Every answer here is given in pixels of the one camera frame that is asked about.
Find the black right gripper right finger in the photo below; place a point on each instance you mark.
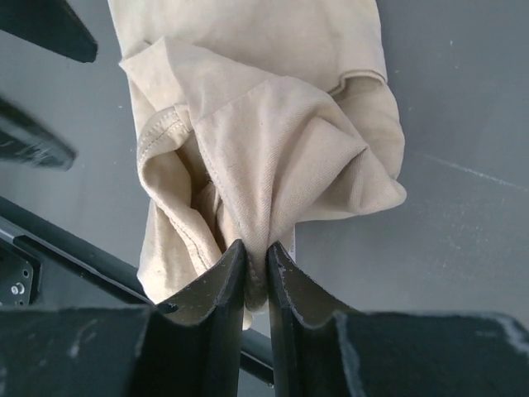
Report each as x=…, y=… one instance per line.
x=323, y=347

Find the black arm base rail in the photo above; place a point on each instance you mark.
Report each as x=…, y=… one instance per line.
x=114, y=276

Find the beige t shirt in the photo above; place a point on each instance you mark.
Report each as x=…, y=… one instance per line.
x=251, y=117

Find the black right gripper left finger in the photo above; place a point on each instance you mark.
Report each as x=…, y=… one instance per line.
x=189, y=345

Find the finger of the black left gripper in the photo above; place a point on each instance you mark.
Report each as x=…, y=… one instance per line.
x=25, y=141
x=50, y=24

